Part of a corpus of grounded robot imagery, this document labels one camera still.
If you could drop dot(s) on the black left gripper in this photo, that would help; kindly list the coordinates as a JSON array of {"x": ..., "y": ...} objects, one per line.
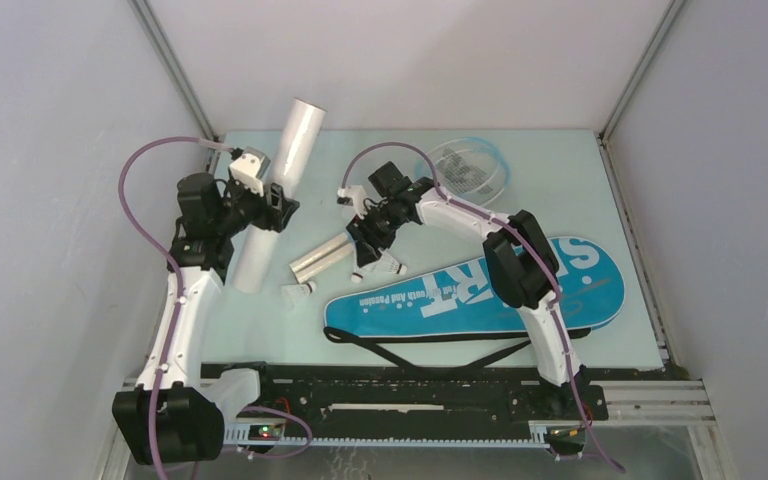
[{"x": 274, "y": 217}]

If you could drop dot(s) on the blue racket bag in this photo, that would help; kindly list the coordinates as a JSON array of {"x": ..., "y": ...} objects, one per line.
[{"x": 458, "y": 302}]

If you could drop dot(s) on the white shuttlecock tube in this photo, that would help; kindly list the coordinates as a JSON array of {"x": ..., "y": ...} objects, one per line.
[{"x": 286, "y": 169}]

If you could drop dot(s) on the blue racket upper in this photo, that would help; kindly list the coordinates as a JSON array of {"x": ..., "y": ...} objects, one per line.
[{"x": 470, "y": 172}]

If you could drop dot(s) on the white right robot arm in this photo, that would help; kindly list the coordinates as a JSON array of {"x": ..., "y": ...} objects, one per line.
[{"x": 522, "y": 267}]

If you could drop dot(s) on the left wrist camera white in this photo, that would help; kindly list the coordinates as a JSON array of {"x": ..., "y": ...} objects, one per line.
[{"x": 249, "y": 168}]

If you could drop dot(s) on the aluminium frame post left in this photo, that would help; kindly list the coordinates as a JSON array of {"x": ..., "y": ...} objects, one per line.
[{"x": 149, "y": 21}]

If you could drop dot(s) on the aluminium frame post right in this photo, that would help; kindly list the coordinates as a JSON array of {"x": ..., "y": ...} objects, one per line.
[{"x": 655, "y": 44}]

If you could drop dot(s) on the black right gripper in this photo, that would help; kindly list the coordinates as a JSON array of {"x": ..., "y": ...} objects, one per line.
[{"x": 368, "y": 241}]

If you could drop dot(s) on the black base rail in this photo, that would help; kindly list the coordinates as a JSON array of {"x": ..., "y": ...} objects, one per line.
[{"x": 354, "y": 404}]

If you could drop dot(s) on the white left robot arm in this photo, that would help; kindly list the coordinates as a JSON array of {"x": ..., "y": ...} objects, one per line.
[{"x": 169, "y": 416}]

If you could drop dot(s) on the aluminium frame post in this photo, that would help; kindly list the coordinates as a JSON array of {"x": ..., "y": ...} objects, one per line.
[
  {"x": 655, "y": 44},
  {"x": 149, "y": 21}
]

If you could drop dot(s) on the white shuttlecock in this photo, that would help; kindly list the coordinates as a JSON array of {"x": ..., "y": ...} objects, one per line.
[
  {"x": 365, "y": 260},
  {"x": 294, "y": 294},
  {"x": 389, "y": 264}
]

